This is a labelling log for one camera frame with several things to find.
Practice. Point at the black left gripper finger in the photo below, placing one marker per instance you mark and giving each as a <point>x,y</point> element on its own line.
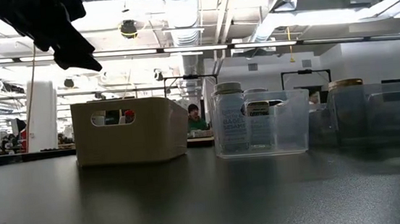
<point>79,62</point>
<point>78,43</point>

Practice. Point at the red-lidded spice tin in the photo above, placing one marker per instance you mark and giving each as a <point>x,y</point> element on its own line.
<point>129,114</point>

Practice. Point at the white opaque plastic bin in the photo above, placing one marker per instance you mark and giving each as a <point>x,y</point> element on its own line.
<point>133,143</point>

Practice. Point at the white-lidded spice jar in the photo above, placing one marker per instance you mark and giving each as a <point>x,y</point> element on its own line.
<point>227,88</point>
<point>258,108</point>

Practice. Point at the gold-lidded spice jar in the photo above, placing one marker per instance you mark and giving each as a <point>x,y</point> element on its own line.
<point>344,83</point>

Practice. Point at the white building column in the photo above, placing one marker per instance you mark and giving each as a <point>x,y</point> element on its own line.
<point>46,118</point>

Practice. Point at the person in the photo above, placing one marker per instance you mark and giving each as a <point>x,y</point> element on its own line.
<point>22,129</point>
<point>314,97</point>
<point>196,121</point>

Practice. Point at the wooden table border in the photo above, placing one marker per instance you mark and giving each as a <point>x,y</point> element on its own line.
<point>200,139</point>

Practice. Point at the clear plastic bin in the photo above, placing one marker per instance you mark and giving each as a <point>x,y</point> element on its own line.
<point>289,133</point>

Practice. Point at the metal rig crossbar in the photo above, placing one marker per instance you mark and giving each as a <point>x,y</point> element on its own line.
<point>360,39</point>

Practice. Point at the smoky grey transparent bin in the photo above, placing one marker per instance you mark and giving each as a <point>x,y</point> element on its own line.
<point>393,120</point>

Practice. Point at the black hanging camera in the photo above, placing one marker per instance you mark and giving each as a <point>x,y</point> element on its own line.
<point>158,75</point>
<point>69,83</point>

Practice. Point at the black ceiling camera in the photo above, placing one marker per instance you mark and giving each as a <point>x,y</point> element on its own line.
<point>128,28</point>

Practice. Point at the black table frame rail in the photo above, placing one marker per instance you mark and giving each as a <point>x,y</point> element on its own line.
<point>26,158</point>

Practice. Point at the silver ventilation duct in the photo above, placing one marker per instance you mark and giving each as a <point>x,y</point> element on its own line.
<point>181,5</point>

